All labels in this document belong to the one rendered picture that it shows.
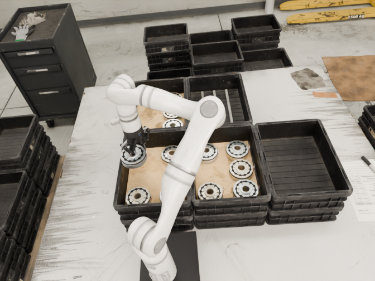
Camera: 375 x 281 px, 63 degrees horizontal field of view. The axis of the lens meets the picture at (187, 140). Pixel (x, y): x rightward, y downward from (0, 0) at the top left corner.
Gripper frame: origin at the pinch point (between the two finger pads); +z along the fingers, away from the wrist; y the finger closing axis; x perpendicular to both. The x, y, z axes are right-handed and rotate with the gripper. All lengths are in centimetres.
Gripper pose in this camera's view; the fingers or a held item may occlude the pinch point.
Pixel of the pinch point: (139, 150)
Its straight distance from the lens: 125.8
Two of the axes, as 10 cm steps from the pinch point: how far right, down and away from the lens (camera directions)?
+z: 0.8, 6.8, 7.3
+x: -7.3, -4.6, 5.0
